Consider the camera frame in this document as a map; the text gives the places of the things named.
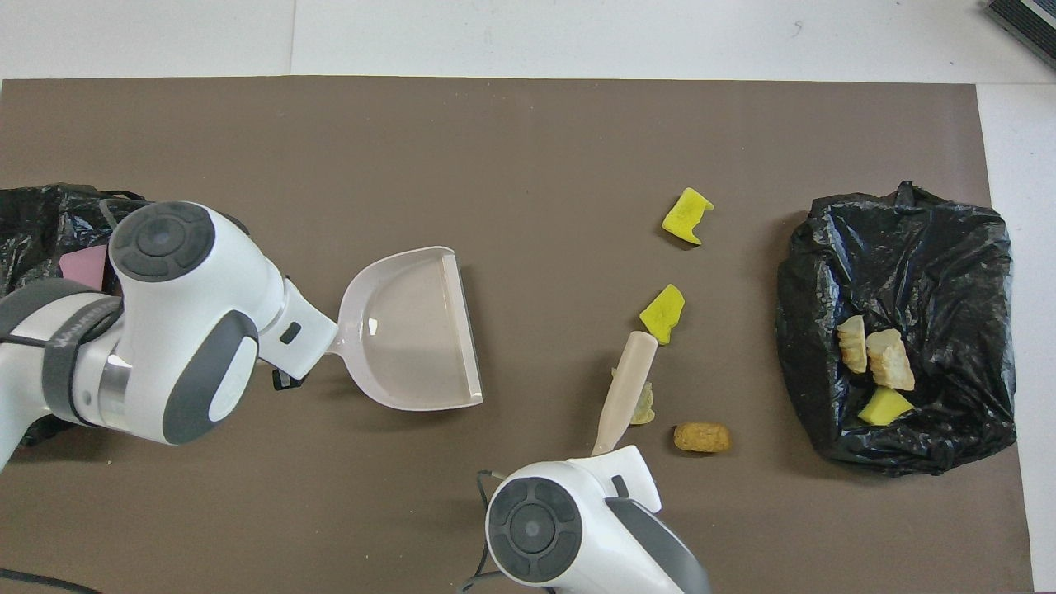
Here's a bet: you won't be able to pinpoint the beige plastic dustpan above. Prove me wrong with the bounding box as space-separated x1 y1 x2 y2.
326 246 484 412

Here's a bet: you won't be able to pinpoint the beige hand brush black bristles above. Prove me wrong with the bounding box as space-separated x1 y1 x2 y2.
591 331 659 457

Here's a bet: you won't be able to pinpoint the yellow sponge piece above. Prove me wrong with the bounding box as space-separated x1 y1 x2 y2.
639 284 686 346
662 187 715 247
856 387 915 427

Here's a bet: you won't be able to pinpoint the beige sponge chunk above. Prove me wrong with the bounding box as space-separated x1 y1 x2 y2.
865 328 917 392

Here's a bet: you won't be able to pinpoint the black trash bag over pink bin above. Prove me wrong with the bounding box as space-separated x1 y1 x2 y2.
0 183 158 450

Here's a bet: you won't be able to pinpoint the black trash bag bin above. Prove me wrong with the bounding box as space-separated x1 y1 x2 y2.
775 181 1017 477

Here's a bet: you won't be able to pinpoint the pink sheet in bag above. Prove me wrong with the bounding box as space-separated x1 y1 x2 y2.
59 244 116 291

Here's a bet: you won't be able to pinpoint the brown table mat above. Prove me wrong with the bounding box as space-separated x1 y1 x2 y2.
0 77 1034 594

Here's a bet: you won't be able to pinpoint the dark ribbed device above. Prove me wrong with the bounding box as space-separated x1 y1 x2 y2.
982 0 1056 71

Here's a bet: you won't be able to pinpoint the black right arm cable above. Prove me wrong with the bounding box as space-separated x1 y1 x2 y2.
458 470 500 594

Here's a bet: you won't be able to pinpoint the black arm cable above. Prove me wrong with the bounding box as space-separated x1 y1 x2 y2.
458 470 500 594
0 568 104 594

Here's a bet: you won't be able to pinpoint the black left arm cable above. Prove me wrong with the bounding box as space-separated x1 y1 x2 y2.
0 568 104 594

